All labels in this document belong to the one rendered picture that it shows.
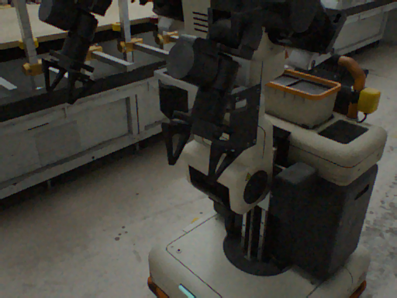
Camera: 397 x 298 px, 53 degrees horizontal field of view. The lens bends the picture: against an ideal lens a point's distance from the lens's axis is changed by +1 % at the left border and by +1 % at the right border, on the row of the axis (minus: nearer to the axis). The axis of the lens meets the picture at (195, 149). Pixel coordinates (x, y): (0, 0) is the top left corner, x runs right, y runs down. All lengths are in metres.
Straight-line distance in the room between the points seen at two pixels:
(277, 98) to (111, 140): 1.48
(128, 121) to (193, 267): 1.34
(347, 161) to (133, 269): 1.11
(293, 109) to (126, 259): 1.09
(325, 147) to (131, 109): 1.57
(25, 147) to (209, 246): 1.19
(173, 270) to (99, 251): 0.59
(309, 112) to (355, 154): 0.18
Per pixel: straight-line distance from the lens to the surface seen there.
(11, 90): 1.55
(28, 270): 2.01
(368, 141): 1.26
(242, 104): 0.88
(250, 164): 1.05
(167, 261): 1.52
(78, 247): 2.05
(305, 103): 1.24
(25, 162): 2.33
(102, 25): 2.22
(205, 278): 1.45
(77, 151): 2.45
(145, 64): 2.20
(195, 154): 1.12
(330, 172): 1.22
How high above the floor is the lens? 1.37
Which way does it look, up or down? 30 degrees down
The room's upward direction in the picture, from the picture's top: straight up
